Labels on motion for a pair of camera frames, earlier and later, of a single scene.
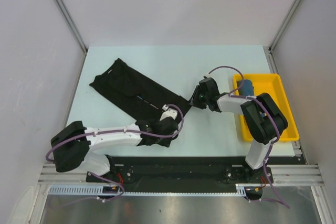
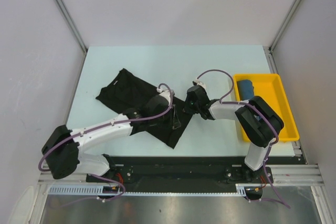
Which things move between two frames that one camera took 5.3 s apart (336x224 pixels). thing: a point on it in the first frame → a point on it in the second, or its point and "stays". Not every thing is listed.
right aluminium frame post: (283, 26) stays
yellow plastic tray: (271, 85) stays
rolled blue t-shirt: (247, 88) stays
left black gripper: (165, 142) → (170, 119)
